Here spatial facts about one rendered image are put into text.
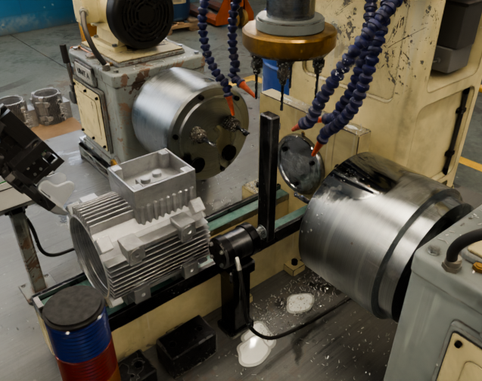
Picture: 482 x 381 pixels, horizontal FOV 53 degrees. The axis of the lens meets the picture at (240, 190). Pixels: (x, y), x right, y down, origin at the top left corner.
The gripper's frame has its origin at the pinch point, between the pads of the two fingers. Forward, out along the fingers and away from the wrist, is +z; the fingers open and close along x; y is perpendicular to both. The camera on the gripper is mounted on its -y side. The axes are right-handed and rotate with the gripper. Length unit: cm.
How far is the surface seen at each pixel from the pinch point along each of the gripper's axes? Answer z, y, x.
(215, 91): 17.2, 42.4, 15.0
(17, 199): 1.0, -4.3, 13.5
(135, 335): 22.2, -7.5, -13.2
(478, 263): 10, 33, -56
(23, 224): 7.2, -7.8, 15.3
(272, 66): 132, 131, 139
